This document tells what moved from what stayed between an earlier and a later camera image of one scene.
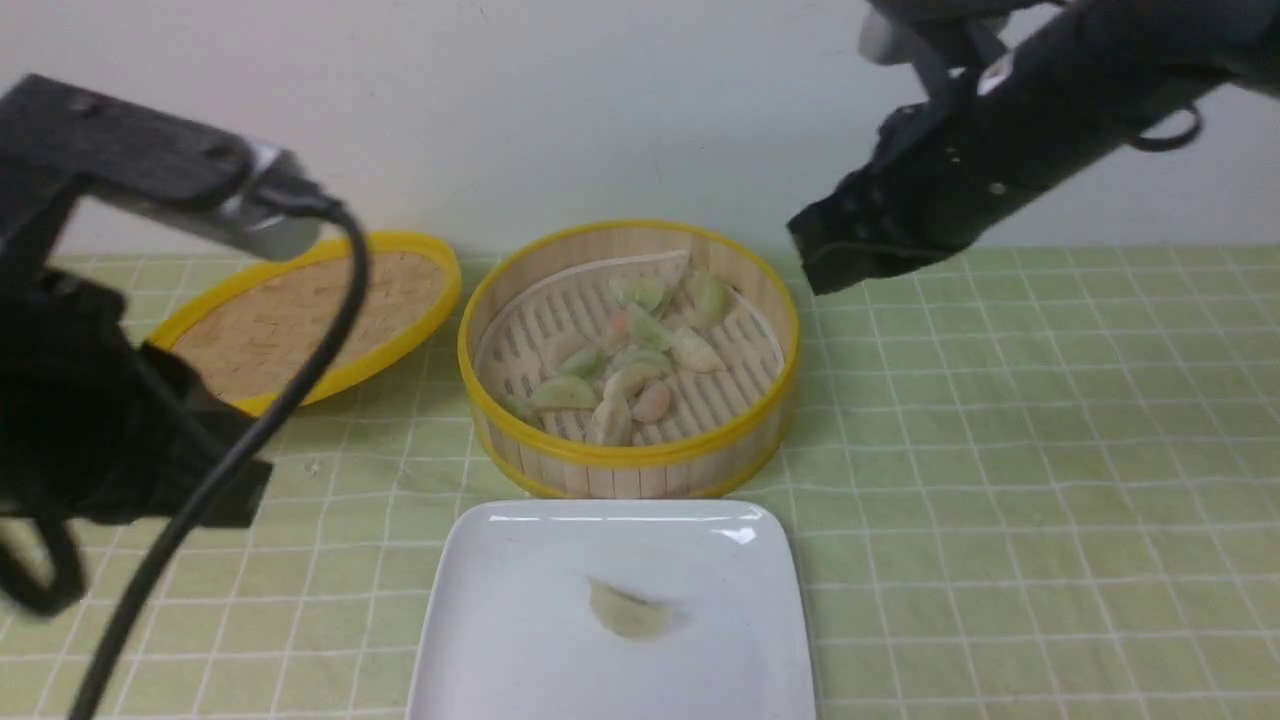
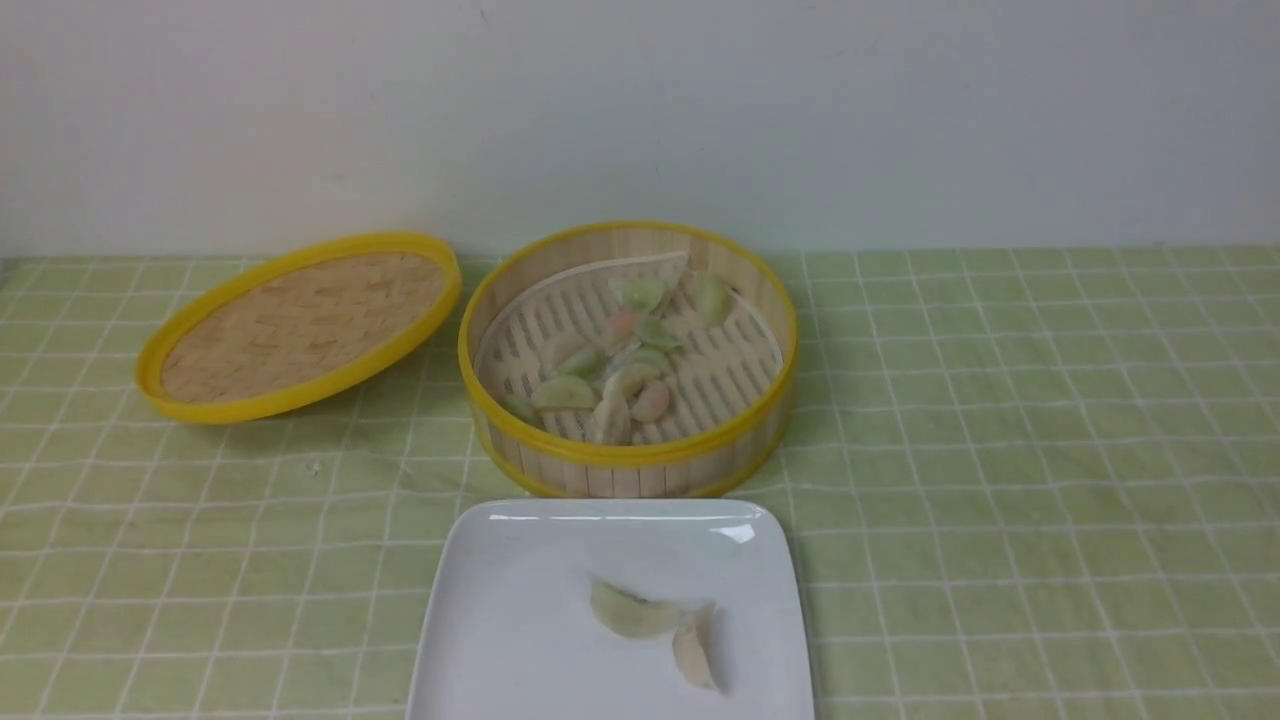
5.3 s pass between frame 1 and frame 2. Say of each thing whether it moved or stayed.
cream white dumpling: moved
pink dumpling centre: stayed
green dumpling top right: stayed
